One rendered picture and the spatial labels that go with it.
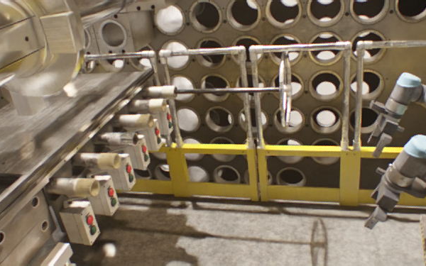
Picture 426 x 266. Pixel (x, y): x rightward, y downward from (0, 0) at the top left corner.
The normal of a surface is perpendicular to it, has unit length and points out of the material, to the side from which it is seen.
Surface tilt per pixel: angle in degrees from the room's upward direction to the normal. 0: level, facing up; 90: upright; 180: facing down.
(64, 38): 90
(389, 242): 0
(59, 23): 90
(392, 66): 90
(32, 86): 90
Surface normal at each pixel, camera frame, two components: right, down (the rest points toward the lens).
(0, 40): 0.96, 0.00
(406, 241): -0.12, -0.88
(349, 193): -0.25, 0.47
